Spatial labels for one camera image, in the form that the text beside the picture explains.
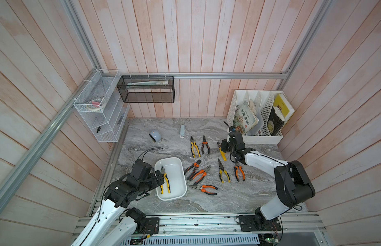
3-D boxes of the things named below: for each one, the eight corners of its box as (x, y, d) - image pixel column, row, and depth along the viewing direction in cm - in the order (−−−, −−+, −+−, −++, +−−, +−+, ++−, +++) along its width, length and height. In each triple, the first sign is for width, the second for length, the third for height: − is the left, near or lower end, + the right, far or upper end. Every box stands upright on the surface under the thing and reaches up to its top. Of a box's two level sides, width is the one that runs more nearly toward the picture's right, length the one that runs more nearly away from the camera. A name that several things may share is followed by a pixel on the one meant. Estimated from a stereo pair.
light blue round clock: (156, 145, 107) (154, 136, 99) (152, 140, 109) (149, 132, 102) (162, 141, 109) (160, 133, 101) (157, 136, 111) (155, 128, 104)
